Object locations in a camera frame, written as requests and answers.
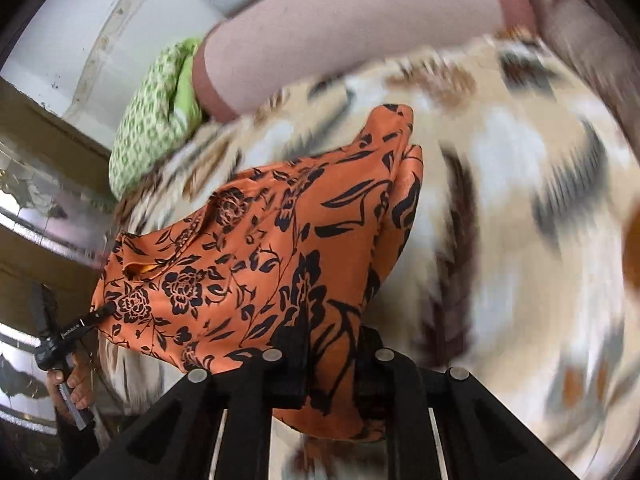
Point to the person's left hand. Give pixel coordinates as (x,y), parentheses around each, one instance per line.
(79,382)

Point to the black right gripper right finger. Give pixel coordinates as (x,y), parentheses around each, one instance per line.
(444,425)

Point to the orange black floral cloth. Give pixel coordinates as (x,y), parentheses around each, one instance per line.
(303,243)

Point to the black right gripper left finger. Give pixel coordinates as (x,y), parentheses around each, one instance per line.
(219,423)

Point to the green patterned folded cloth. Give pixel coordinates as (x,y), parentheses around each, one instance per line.
(161,116)

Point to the pink bolster pillow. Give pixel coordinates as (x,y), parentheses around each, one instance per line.
(271,43)

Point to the beige leaf pattern blanket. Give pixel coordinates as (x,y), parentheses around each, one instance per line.
(523,262)

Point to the wooden glass cabinet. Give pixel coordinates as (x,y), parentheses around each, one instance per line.
(55,217)

